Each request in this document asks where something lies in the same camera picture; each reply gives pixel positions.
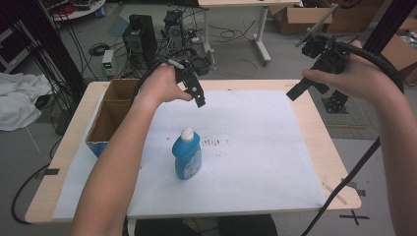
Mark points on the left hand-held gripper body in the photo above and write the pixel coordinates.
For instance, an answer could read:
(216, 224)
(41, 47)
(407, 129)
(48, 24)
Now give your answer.
(193, 65)

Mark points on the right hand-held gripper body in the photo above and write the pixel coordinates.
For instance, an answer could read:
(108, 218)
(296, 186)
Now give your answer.
(331, 55)

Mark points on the blue bottle with white cap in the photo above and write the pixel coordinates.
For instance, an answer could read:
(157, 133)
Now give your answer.
(187, 157)

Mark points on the person's right hand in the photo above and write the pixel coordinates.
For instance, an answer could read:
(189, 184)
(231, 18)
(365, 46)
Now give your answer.
(360, 77)

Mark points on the person's left hand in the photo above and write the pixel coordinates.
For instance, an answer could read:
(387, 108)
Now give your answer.
(160, 85)

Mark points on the flat open cardboard box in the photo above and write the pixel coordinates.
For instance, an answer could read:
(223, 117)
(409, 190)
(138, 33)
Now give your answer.
(305, 18)

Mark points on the black computer tower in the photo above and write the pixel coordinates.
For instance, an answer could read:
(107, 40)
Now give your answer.
(141, 36)

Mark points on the black metal stand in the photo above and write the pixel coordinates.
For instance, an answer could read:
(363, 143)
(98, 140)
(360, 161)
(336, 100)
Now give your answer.
(390, 23)
(49, 42)

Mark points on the white desk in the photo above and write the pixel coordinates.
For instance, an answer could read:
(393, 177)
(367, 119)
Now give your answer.
(262, 32)

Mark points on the large cardboard box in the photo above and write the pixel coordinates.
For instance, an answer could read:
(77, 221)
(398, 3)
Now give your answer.
(401, 52)

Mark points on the white paper sheet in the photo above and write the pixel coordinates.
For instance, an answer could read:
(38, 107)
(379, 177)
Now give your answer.
(249, 150)

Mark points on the small white power supply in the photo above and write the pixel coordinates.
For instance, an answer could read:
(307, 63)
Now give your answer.
(108, 62)

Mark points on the round white table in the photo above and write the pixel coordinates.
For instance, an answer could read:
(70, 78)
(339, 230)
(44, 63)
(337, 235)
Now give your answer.
(82, 10)

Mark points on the white cloth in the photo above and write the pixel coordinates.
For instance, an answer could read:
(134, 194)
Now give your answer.
(19, 98)

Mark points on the open-frame computer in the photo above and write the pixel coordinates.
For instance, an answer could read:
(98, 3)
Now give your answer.
(173, 26)

